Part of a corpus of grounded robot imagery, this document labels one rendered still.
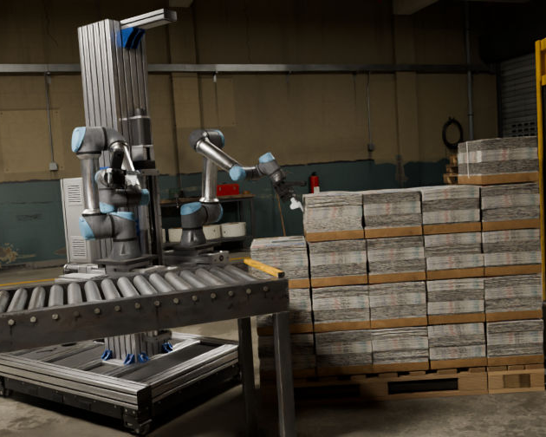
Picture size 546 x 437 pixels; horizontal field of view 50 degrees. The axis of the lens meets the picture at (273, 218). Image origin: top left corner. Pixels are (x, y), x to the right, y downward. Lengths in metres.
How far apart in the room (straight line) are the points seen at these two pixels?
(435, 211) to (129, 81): 1.72
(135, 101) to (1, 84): 6.29
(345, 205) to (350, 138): 7.59
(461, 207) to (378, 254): 0.47
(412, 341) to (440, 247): 0.49
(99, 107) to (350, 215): 1.44
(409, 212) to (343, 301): 0.55
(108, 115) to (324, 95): 7.43
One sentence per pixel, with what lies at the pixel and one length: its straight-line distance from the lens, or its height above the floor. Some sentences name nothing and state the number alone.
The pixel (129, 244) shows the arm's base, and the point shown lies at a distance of 2.96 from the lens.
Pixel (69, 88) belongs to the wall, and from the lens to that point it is 9.46.
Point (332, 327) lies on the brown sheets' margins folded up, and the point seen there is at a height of 0.40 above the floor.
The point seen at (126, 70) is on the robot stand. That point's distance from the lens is 3.30.
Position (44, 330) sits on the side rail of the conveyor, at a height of 0.73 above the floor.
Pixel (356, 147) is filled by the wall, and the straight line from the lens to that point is 10.57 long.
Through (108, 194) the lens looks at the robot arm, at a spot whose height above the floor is 1.14.
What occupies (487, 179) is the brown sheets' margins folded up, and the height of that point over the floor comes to 1.09.
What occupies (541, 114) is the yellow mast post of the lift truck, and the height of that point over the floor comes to 1.43.
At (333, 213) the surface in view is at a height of 0.97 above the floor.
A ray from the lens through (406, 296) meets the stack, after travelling 3.06.
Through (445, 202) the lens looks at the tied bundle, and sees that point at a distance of 3.06.
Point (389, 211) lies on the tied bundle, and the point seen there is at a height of 0.96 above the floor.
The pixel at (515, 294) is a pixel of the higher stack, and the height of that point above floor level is 0.51.
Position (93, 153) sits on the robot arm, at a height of 1.33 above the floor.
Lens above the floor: 1.19
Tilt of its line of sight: 4 degrees down
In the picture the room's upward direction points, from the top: 4 degrees counter-clockwise
